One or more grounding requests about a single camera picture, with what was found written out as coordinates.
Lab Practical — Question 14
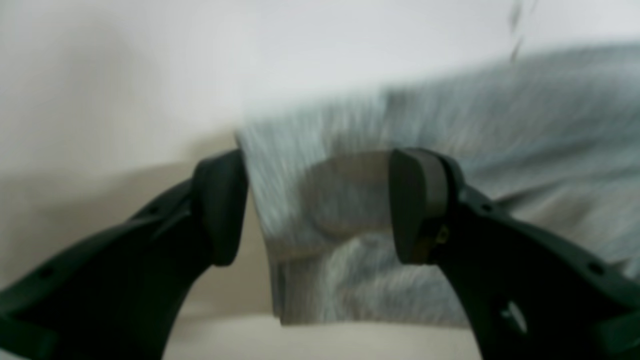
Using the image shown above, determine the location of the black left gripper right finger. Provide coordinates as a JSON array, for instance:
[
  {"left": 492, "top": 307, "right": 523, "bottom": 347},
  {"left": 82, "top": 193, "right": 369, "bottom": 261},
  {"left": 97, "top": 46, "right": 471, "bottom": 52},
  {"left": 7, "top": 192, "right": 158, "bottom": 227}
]
[{"left": 388, "top": 148, "right": 640, "bottom": 360}]

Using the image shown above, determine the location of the grey T-shirt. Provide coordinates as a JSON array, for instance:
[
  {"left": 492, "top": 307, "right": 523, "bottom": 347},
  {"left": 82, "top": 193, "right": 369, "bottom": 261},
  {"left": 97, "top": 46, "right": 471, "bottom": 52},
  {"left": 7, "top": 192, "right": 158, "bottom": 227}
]
[{"left": 236, "top": 42, "right": 640, "bottom": 327}]

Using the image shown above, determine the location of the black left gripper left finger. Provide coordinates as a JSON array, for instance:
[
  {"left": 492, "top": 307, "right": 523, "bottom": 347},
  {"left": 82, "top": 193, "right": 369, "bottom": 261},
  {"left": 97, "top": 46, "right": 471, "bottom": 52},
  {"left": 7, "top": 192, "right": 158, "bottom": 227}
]
[{"left": 0, "top": 149, "right": 249, "bottom": 360}]

